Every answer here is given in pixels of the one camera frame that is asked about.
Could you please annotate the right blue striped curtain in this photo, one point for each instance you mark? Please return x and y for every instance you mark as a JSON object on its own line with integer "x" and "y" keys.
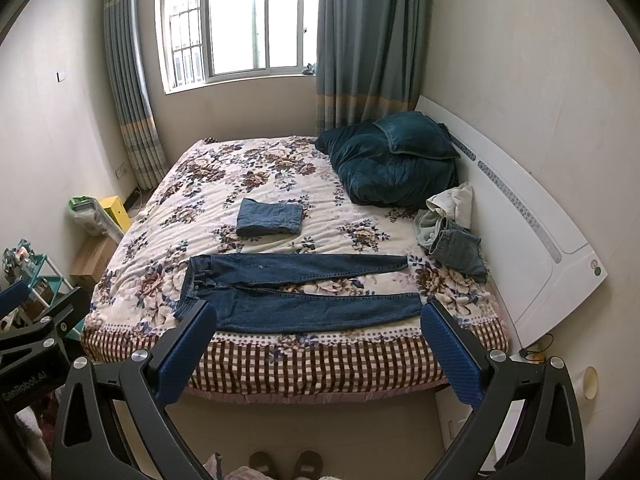
{"x": 370, "y": 54}

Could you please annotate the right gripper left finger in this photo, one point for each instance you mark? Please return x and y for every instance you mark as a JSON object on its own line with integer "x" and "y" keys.
{"x": 89, "y": 442}

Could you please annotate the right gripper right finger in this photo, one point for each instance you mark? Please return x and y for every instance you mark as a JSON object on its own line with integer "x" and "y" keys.
{"x": 547, "y": 441}

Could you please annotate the white wall switch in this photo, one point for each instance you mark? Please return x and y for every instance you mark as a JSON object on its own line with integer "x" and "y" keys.
{"x": 61, "y": 76}

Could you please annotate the white framed window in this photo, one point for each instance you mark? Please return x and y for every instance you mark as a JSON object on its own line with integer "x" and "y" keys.
{"x": 208, "y": 41}

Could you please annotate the left blue striped curtain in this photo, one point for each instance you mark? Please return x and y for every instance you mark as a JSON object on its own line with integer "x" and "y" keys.
{"x": 130, "y": 92}

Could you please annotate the white paper cup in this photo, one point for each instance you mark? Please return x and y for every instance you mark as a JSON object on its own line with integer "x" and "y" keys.
{"x": 586, "y": 385}

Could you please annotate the crumpled grey denim garment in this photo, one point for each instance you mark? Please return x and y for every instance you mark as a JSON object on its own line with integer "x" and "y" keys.
{"x": 460, "y": 251}

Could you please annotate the plastic bag with green item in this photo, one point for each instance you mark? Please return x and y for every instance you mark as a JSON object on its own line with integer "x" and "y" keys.
{"x": 90, "y": 215}

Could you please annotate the pale green garment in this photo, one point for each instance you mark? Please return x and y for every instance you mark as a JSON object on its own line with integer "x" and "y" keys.
{"x": 426, "y": 225}

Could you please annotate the folded blue jeans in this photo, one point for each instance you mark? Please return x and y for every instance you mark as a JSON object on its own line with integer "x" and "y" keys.
{"x": 260, "y": 219}

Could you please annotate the teal storage rack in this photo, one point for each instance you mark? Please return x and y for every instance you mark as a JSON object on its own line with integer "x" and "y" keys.
{"x": 47, "y": 285}

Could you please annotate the white bed headboard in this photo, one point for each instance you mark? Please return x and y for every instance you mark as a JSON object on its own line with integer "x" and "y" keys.
{"x": 540, "y": 263}

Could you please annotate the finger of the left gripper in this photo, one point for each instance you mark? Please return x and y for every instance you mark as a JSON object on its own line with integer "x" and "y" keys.
{"x": 13, "y": 297}

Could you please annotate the dark teal pillow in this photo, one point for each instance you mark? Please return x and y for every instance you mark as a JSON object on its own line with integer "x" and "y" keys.
{"x": 414, "y": 134}

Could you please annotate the floral fleece bed blanket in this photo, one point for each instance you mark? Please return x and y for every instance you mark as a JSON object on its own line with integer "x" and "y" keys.
{"x": 193, "y": 212}

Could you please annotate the yellow box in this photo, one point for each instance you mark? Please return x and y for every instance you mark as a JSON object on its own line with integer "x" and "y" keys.
{"x": 114, "y": 207}

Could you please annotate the cream white garment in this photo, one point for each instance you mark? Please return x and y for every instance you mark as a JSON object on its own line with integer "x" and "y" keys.
{"x": 455, "y": 204}

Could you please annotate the blue striped curtain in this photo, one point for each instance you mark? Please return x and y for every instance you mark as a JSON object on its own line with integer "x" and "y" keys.
{"x": 130, "y": 92}
{"x": 370, "y": 54}

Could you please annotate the dark blue denim jeans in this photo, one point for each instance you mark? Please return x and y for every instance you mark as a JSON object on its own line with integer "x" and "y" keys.
{"x": 260, "y": 293}

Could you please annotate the dark teal quilt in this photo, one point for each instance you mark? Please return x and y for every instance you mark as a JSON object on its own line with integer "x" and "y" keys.
{"x": 372, "y": 175}

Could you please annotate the wall power socket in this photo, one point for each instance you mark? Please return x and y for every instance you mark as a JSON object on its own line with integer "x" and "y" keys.
{"x": 121, "y": 171}

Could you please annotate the brown cardboard box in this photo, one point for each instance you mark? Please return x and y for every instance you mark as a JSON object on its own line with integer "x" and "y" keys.
{"x": 91, "y": 261}

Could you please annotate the left dark slipper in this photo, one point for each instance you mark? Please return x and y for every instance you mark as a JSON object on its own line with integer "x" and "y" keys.
{"x": 262, "y": 462}

